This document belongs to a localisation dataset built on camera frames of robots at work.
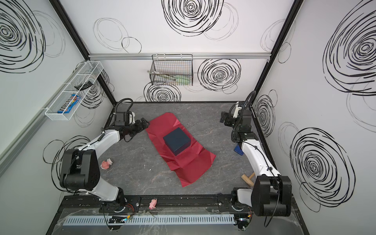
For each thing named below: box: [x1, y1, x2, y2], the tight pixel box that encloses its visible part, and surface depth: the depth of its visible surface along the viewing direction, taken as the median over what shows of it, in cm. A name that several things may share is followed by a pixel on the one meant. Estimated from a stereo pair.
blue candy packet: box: [57, 94, 80, 114], surface depth 72 cm
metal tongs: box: [146, 70, 177, 81], surface depth 86 cm
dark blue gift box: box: [163, 127, 192, 157], surface depth 96 cm
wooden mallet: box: [240, 171, 256, 188], surface depth 82 cm
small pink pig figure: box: [148, 198, 158, 210], surface depth 74 cm
